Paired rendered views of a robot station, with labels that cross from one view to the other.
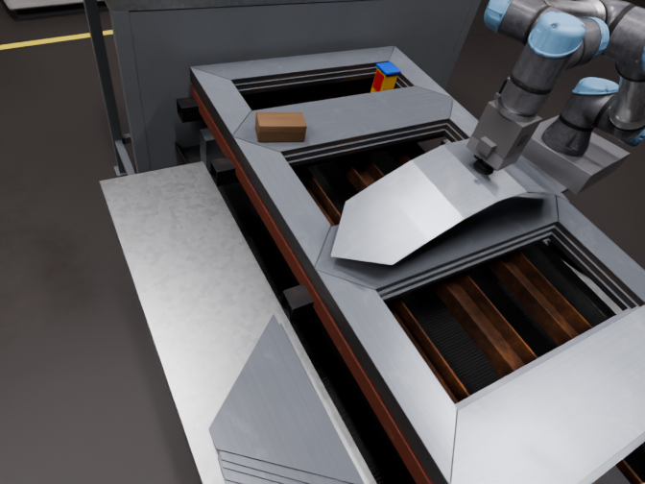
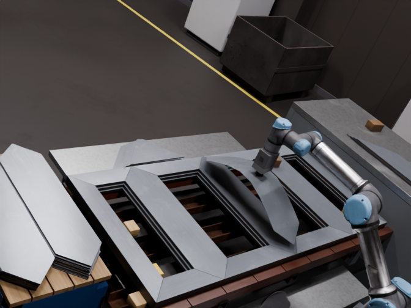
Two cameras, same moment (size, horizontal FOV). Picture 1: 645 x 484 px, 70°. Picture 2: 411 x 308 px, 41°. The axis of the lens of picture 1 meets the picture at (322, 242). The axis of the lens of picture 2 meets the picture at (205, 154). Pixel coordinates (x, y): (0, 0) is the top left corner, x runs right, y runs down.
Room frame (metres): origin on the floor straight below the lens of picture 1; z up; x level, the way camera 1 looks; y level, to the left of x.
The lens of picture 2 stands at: (0.17, -2.44, 2.32)
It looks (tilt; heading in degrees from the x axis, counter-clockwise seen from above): 30 degrees down; 80
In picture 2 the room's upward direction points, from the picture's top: 22 degrees clockwise
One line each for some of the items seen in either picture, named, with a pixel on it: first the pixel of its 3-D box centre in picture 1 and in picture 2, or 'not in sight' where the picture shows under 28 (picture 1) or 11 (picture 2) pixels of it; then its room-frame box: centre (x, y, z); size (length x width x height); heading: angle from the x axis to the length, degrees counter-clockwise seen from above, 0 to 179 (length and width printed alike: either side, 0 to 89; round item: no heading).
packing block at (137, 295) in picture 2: not in sight; (136, 301); (0.39, -1.02, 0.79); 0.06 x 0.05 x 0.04; 130
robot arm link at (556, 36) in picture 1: (548, 52); (280, 131); (0.82, -0.29, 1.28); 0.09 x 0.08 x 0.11; 139
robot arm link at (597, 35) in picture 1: (567, 39); (298, 143); (0.90, -0.34, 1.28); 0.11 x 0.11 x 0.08; 49
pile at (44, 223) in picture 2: not in sight; (22, 209); (-0.13, -0.74, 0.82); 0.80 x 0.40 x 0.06; 130
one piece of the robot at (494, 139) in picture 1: (499, 131); (265, 157); (0.81, -0.27, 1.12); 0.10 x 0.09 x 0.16; 138
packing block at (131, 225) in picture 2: not in sight; (130, 228); (0.31, -0.64, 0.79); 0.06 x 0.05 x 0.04; 130
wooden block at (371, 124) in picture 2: not in sight; (374, 125); (1.64, 0.65, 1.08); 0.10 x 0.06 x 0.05; 29
